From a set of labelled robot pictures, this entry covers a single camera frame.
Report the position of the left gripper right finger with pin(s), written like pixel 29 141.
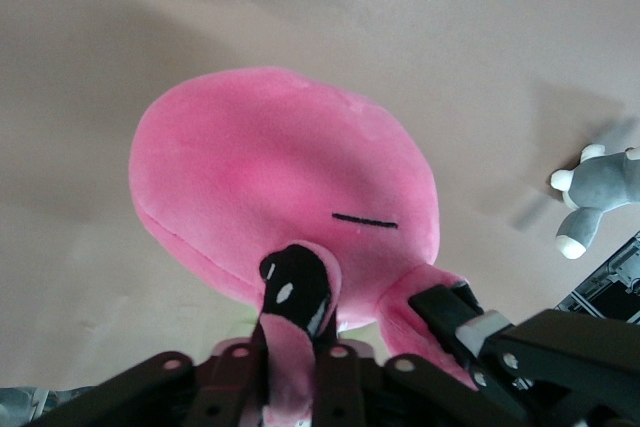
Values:
pixel 350 387

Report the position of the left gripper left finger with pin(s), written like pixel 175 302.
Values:
pixel 220 387

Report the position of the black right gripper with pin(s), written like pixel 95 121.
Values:
pixel 575 372

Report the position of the round pink plush toy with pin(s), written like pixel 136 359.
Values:
pixel 280 172

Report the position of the grey and white plush husky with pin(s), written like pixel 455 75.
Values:
pixel 600 182

